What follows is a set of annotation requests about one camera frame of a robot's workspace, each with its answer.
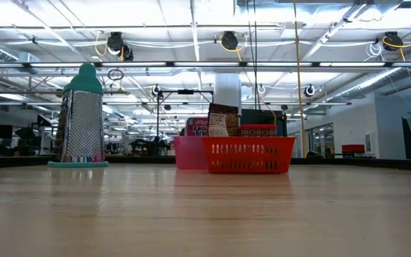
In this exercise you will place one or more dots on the long ceiling light rail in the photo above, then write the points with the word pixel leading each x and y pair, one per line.
pixel 205 64

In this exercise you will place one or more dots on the black camera rig stand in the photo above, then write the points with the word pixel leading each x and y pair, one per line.
pixel 186 91

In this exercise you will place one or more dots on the smoked paprika tin red lid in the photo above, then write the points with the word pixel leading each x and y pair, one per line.
pixel 258 130

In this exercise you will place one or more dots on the glass partition window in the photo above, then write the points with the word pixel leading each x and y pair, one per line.
pixel 321 141

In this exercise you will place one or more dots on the silver ventilation duct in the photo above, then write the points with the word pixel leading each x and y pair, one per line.
pixel 376 80

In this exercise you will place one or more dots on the dark background workstation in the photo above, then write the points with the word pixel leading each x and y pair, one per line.
pixel 30 137

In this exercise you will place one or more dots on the white building column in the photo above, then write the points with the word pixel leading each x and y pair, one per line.
pixel 227 89

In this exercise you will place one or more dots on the brown pouch with nutrition label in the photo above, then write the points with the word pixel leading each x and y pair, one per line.
pixel 223 121

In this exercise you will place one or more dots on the black metal table frame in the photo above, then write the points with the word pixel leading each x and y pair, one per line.
pixel 334 162

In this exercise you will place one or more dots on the red seat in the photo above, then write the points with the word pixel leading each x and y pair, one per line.
pixel 353 148

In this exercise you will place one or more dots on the red plastic basket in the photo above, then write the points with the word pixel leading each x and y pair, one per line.
pixel 248 157

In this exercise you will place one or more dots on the dark standing panel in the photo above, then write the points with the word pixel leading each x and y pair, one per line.
pixel 408 142

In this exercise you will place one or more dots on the pink plastic bin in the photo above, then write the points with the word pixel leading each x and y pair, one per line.
pixel 189 153

